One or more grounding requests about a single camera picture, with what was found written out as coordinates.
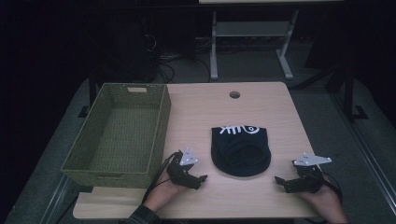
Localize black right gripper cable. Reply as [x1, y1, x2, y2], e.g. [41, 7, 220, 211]
[321, 171, 344, 204]

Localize metal floor rail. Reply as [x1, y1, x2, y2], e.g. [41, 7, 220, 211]
[329, 91, 396, 217]
[39, 175, 78, 224]

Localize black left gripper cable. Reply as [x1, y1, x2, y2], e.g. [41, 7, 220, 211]
[141, 150, 184, 204]

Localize green woven basket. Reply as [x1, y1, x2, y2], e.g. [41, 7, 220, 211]
[60, 82, 172, 189]

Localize black cloth with white print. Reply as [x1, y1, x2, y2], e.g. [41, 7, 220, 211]
[210, 124, 272, 178]

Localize person's left hand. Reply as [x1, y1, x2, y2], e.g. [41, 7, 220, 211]
[143, 169, 189, 213]

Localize black floor cables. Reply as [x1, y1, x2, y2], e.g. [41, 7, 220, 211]
[155, 36, 213, 84]

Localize person's right hand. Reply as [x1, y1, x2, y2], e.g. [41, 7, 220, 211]
[299, 175, 349, 224]

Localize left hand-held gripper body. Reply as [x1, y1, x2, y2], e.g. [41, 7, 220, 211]
[165, 147, 200, 189]

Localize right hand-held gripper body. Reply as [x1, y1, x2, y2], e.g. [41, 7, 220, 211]
[291, 152, 332, 194]

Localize white metal stand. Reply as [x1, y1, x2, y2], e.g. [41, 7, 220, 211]
[209, 9, 300, 81]

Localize black computer tower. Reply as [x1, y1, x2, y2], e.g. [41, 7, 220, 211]
[92, 12, 158, 84]

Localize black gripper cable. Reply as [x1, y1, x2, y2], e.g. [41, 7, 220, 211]
[141, 150, 184, 204]
[321, 171, 344, 204]

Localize black metal stand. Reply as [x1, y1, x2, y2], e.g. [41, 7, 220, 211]
[325, 60, 370, 123]
[77, 70, 98, 119]

